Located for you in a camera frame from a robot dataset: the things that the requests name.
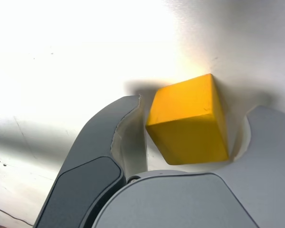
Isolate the yellow cube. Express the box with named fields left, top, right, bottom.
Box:
left=145, top=73, right=229, bottom=166

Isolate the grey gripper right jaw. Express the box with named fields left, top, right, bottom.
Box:
left=92, top=104, right=285, bottom=228

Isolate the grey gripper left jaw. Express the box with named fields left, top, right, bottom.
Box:
left=34, top=95, right=149, bottom=228

